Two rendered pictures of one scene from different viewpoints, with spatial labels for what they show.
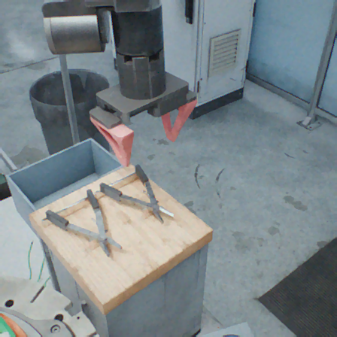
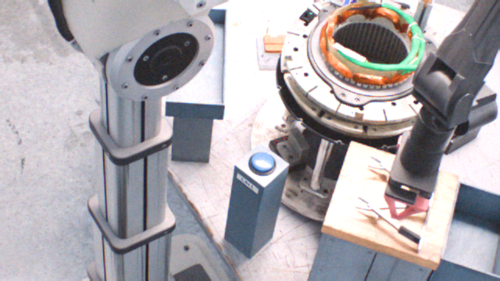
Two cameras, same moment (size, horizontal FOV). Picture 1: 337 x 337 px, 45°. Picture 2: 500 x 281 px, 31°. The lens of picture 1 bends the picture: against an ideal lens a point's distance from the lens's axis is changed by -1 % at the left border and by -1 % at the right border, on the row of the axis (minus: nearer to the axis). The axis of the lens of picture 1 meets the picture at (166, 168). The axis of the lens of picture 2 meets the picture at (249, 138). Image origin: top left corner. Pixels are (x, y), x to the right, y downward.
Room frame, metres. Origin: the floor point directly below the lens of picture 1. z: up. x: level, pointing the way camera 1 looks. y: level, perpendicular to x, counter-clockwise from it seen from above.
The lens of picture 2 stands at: (0.95, -0.69, 2.32)
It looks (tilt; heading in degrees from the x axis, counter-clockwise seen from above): 52 degrees down; 141
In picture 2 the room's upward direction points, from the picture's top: 9 degrees clockwise
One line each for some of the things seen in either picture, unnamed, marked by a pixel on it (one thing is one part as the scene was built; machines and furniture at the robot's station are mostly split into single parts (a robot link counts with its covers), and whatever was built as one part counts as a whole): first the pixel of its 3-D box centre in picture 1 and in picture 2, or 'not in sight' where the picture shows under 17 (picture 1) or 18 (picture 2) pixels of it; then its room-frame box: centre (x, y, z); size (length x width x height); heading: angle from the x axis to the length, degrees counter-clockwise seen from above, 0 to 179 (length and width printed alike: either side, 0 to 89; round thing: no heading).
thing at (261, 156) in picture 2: not in sight; (262, 161); (0.23, -0.08, 1.04); 0.04 x 0.04 x 0.01
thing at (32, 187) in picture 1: (77, 228); (456, 268); (0.53, 0.17, 0.92); 0.17 x 0.11 x 0.28; 130
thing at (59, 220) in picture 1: (57, 220); not in sight; (0.40, 0.15, 1.09); 0.04 x 0.01 x 0.02; 55
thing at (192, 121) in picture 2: not in sight; (194, 100); (-0.03, -0.07, 0.92); 0.25 x 0.11 x 0.28; 148
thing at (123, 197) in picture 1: (138, 202); (387, 206); (0.43, 0.04, 1.09); 0.06 x 0.01 x 0.01; 65
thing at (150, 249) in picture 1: (119, 227); (391, 203); (0.41, 0.07, 1.05); 0.20 x 0.19 x 0.02; 40
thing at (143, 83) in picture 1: (141, 74); (422, 153); (0.46, 0.03, 1.28); 0.10 x 0.07 x 0.07; 131
